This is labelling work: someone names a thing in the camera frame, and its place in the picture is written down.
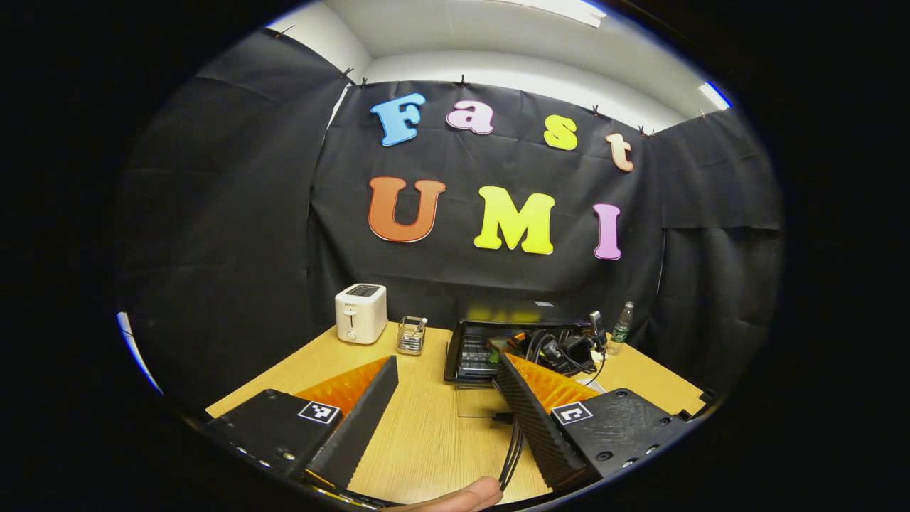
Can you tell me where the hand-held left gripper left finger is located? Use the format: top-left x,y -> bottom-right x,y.
206,356 -> 399,491

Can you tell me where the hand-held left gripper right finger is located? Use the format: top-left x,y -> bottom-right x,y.
494,352 -> 694,491

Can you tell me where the black electric oven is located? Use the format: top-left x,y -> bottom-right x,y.
444,302 -> 598,420

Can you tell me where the clear plastic water bottle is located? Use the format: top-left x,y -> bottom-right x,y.
609,301 -> 635,355

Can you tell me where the clear utensil holder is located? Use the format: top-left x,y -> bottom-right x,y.
397,316 -> 429,356

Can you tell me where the white toaster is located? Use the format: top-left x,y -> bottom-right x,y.
335,284 -> 388,345

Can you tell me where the black backdrop cloth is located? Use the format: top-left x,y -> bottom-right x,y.
117,28 -> 783,413

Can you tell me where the small ceiling light panel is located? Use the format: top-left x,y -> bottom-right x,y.
698,81 -> 732,111

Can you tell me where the large ceiling light panel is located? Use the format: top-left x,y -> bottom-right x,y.
498,0 -> 606,28

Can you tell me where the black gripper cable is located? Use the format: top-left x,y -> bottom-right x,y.
498,420 -> 525,491

